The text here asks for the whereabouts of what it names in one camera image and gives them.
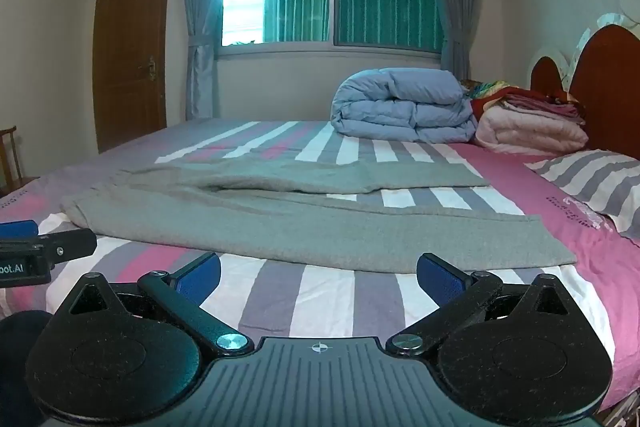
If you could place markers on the grey pants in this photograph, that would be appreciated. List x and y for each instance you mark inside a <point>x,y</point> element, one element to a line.
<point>300,227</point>

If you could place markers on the grey curtain beside door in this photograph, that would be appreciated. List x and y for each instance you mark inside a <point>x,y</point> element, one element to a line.
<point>202,7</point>

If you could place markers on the wooden bed headboard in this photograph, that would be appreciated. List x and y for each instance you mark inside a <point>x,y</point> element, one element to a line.
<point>612,72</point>

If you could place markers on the folded red pink cloths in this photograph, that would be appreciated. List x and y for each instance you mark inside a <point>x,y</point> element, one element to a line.
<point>545,104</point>

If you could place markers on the folded colourful blanket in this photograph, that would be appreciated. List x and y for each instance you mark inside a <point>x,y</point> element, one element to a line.
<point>482,89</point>

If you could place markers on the striped pink grey bed sheet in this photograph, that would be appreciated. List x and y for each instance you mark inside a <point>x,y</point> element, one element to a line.
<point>325,297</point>

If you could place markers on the folded light blue duvet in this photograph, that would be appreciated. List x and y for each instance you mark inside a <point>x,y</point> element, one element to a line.
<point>400,107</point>

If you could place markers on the striped pillow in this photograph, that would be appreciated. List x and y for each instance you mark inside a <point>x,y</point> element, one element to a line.
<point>595,179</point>

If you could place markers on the folded pale pink quilt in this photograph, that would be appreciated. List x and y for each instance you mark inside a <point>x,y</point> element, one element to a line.
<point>530,132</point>

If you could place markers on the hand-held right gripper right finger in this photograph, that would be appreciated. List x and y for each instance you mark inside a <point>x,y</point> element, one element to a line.
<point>440,279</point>

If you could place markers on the brown wooden door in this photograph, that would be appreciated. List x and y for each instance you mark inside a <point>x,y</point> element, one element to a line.
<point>132,47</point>

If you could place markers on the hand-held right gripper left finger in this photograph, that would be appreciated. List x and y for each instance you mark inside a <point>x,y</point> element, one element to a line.
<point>199,279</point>

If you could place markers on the wooden chair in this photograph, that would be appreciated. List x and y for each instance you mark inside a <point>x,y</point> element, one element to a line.
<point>10,157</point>

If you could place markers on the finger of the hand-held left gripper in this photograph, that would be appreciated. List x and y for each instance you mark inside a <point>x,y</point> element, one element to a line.
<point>67,244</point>
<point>17,228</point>

